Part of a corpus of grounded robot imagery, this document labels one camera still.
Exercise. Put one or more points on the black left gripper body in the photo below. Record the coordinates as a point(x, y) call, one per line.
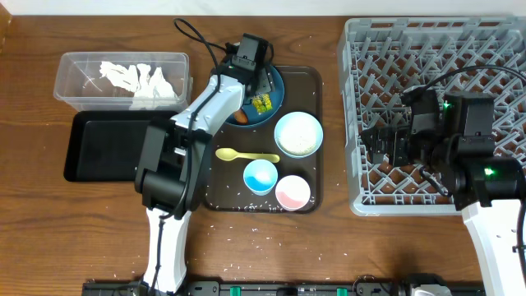
point(260, 88)

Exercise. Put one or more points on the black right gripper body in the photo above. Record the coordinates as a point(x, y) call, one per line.
point(380, 145)

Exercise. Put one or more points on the yellow snack wrapper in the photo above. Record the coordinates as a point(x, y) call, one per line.
point(262, 103)

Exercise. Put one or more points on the dark blue plate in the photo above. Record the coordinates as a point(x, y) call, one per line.
point(276, 96)

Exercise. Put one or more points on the orange carrot piece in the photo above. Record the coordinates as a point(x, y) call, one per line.
point(240, 117)

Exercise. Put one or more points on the light blue bowl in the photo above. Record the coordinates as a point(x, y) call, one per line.
point(298, 135)

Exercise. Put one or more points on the blue cup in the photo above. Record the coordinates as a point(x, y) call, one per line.
point(260, 176)

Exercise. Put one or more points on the pink cup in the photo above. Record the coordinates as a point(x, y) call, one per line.
point(292, 192)

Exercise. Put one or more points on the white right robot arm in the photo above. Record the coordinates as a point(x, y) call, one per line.
point(489, 192)

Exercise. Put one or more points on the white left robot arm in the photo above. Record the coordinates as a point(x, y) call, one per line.
point(172, 168)

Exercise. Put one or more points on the grey dishwasher rack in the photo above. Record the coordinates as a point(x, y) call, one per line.
point(380, 58)

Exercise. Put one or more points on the white paper waste in bin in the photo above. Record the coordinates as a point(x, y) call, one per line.
point(138, 80)

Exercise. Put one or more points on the black waste tray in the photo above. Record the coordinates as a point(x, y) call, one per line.
point(105, 146)

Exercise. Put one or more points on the yellow plastic spoon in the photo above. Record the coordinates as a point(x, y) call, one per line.
point(229, 154)

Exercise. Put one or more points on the dark brown serving tray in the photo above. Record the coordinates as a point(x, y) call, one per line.
point(226, 190)

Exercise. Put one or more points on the clear plastic bin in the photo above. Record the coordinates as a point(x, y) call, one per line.
point(79, 82)

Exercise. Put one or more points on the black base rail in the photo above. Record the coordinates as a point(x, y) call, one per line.
point(364, 285)

